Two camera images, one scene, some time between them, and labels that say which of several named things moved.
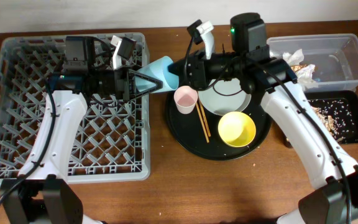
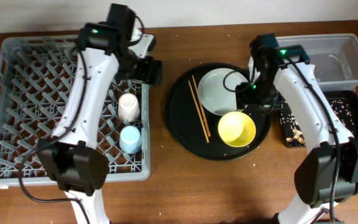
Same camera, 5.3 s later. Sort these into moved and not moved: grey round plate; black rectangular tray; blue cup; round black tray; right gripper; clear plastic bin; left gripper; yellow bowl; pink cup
Moved: blue cup; pink cup; left gripper; right gripper
Not moved: grey round plate; black rectangular tray; clear plastic bin; yellow bowl; round black tray
